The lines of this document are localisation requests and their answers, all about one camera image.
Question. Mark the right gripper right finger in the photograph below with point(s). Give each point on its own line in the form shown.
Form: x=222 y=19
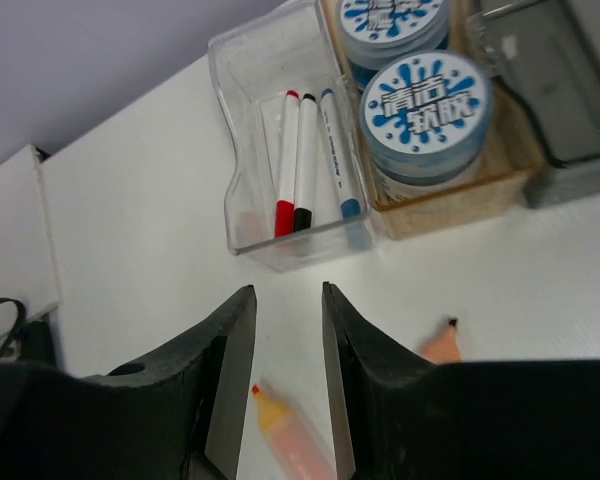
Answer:
x=396 y=415

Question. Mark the black cap marker pen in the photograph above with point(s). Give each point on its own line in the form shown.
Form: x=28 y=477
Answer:
x=306 y=164

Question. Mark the red cap marker pen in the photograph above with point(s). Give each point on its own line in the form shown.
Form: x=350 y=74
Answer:
x=284 y=205

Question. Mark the orange pencil-shaped highlighter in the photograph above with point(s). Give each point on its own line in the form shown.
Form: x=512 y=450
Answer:
x=290 y=441

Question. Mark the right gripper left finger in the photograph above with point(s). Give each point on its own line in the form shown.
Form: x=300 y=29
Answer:
x=176 y=412

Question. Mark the blue cap marker pen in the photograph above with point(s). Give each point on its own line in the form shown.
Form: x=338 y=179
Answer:
x=339 y=156

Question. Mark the grey smoked plastic bin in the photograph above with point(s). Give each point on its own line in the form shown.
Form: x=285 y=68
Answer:
x=539 y=53

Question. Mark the grey-orange pencil-shaped highlighter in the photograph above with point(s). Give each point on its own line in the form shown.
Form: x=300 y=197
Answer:
x=442 y=346

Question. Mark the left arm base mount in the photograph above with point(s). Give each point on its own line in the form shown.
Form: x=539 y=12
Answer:
x=27 y=341

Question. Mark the clear plastic bin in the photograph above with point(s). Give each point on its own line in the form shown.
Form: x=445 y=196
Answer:
x=252 y=67

